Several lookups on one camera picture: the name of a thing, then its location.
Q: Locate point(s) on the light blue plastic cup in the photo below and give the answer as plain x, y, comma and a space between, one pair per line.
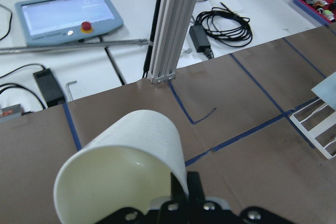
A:
326, 89

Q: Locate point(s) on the aluminium frame post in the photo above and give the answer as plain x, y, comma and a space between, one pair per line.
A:
170, 24

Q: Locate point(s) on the black power adapter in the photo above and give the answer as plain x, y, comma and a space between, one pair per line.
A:
200, 41
49, 87

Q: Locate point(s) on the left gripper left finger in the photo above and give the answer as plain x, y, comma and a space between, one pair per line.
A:
124, 215

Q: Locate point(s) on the red bin with parts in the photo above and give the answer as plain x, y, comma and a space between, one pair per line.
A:
322, 11

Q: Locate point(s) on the steel hex key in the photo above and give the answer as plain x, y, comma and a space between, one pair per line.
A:
68, 89

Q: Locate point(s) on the pale green plastic cup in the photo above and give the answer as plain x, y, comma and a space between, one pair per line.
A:
130, 164

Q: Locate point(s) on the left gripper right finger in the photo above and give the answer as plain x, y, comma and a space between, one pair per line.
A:
193, 207

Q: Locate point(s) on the white wire cup rack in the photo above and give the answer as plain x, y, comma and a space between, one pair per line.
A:
316, 121

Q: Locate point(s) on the metal reacher grabber stick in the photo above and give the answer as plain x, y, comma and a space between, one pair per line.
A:
20, 50

